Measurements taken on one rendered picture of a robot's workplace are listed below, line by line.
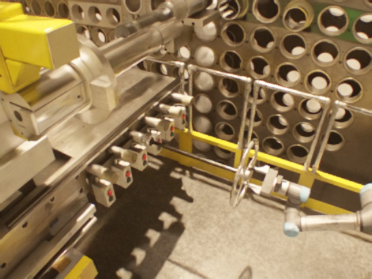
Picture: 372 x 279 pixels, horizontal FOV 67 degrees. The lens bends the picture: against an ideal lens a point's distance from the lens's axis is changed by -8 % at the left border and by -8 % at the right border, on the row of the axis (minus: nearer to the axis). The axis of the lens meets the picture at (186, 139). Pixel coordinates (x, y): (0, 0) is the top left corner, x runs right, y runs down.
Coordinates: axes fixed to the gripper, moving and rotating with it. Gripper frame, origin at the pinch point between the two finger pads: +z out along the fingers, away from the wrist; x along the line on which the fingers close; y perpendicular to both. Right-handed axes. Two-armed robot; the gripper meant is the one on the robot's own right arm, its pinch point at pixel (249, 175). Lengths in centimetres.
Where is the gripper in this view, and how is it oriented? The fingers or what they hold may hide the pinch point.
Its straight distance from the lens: 160.6
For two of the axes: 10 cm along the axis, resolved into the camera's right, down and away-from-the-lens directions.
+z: -8.8, -2.9, 3.7
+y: 2.1, 4.6, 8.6
